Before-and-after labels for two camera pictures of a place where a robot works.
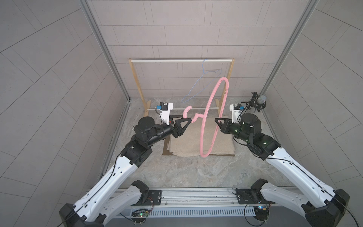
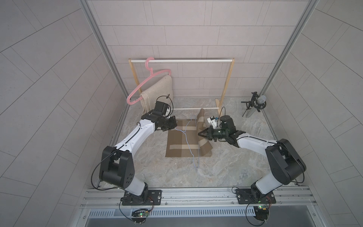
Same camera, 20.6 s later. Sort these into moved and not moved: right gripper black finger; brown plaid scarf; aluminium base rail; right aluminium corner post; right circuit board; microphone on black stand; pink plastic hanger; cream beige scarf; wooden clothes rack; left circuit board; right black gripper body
Moved: right black gripper body; pink plastic hanger; brown plaid scarf; cream beige scarf; right gripper black finger
Not moved: right aluminium corner post; microphone on black stand; wooden clothes rack; aluminium base rail; left circuit board; right circuit board
